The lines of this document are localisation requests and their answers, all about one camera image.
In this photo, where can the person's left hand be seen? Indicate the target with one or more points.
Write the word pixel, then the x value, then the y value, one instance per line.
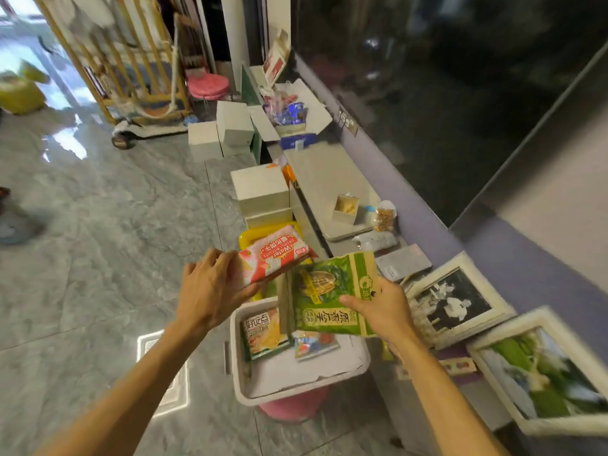
pixel 209 294

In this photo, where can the person's right hand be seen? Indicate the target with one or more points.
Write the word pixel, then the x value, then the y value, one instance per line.
pixel 389 313

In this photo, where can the green chips snack packet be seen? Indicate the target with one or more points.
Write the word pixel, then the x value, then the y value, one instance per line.
pixel 263 334

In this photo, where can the red-white wafer packet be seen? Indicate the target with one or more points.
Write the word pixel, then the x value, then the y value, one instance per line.
pixel 275 254

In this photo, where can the white blue snack packet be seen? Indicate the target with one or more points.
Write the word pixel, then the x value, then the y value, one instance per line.
pixel 313 345

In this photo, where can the white snack basket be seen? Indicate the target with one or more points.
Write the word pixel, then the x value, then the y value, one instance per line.
pixel 304 370

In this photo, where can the person's right forearm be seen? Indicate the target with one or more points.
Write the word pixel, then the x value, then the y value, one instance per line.
pixel 446 408

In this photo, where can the person's left forearm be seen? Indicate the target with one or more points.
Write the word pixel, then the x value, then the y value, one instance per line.
pixel 128 398

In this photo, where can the wooden stick rack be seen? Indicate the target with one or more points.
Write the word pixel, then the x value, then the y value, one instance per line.
pixel 422 322

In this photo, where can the grey flat packet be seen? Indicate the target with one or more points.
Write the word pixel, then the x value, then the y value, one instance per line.
pixel 404 263

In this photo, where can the yellow toy sand tray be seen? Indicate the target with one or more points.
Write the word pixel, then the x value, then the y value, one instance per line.
pixel 249 237

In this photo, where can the purple paper sheet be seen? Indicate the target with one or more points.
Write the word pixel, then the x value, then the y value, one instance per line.
pixel 451 352

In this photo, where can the silver foil packet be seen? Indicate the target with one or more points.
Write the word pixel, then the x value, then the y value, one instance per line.
pixel 375 241

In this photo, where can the wooden strip red marks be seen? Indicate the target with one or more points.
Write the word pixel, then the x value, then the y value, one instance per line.
pixel 458 366

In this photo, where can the white closed box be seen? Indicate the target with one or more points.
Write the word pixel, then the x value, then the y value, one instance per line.
pixel 259 187
pixel 205 141
pixel 268 218
pixel 235 122

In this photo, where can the small open white box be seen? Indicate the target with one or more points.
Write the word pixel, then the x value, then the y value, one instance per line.
pixel 345 209

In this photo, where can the grey flat board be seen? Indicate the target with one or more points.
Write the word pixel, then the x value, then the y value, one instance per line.
pixel 328 185

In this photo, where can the orange plastic object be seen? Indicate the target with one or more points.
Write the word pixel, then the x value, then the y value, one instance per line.
pixel 288 174

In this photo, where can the white kick scooter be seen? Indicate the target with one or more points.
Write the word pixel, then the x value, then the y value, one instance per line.
pixel 147 131

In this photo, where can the blue tissue box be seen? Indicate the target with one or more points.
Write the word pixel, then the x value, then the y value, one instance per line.
pixel 297 141

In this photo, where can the blue toys pile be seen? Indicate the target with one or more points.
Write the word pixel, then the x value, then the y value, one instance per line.
pixel 285 111

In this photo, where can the small grey trash can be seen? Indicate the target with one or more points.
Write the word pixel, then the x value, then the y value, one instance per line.
pixel 16 223

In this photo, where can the pink round stool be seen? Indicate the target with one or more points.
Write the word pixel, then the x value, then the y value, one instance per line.
pixel 208 86

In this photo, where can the green board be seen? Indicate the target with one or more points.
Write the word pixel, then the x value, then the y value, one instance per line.
pixel 248 87

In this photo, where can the open white carton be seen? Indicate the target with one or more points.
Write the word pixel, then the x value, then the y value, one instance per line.
pixel 313 109

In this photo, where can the black television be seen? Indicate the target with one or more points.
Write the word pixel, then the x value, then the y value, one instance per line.
pixel 451 90

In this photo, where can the red white card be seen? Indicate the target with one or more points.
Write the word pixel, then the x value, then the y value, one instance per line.
pixel 275 61

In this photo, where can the wooden baby crib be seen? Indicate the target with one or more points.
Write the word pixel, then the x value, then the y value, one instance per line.
pixel 123 56

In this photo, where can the yellow toy stool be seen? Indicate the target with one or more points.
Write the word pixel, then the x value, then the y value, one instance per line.
pixel 21 94

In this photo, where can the white cloth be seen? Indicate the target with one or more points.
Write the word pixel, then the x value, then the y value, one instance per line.
pixel 85 9

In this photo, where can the black white photo frame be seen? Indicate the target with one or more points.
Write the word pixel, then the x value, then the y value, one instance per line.
pixel 456 303

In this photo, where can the green landscape photo frame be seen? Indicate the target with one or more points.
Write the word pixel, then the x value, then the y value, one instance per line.
pixel 541 375

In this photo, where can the wall socket panel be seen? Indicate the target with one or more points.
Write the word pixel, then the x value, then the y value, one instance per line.
pixel 347 121

